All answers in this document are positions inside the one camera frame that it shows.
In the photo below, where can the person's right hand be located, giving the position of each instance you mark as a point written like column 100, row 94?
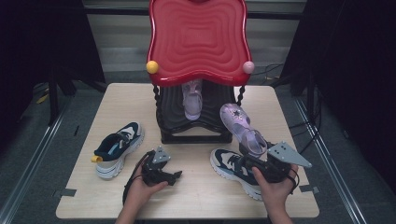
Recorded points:
column 277, row 196

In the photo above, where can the red and black shoe rack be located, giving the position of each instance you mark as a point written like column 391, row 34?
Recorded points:
column 199, row 40

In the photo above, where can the black curtain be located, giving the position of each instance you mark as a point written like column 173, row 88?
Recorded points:
column 40, row 37
column 355, row 77

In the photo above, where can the black metal stand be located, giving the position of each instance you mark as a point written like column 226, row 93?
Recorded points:
column 53, row 99
column 310, row 99

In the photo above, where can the purple sandal with star charm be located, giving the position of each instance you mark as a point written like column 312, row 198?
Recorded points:
column 236, row 124

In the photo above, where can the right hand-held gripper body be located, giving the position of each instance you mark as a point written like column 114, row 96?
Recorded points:
column 277, row 171

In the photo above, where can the grey tape piece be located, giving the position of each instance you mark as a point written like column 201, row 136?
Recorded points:
column 309, row 188
column 68, row 192

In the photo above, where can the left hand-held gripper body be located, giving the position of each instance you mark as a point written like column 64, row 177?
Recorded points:
column 154, row 171

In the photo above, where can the yellow tape piece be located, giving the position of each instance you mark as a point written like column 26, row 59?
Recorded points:
column 42, row 99

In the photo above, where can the navy and white sneaker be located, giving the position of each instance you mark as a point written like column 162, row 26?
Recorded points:
column 227, row 165
column 124, row 137

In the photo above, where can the metal floor rail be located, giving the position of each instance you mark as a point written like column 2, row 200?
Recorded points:
column 34, row 161
column 330, row 161

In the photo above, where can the black horizontal bar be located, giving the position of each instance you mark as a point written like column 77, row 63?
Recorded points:
column 118, row 11

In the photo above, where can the person's left hand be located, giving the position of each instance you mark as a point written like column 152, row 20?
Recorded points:
column 140, row 196

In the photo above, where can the small black tape strip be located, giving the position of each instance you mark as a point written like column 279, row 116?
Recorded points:
column 76, row 130

